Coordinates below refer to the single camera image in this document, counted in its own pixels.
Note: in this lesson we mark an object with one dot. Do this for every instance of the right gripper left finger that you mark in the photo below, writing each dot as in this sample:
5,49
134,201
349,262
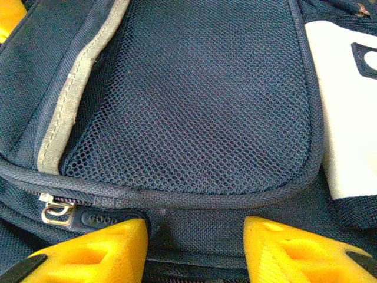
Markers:
112,259

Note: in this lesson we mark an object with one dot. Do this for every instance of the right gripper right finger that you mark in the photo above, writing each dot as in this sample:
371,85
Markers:
294,259

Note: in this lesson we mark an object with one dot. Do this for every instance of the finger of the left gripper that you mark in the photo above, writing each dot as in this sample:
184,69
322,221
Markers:
9,14

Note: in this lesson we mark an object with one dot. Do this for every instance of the navy blue backpack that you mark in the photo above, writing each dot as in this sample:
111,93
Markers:
191,103

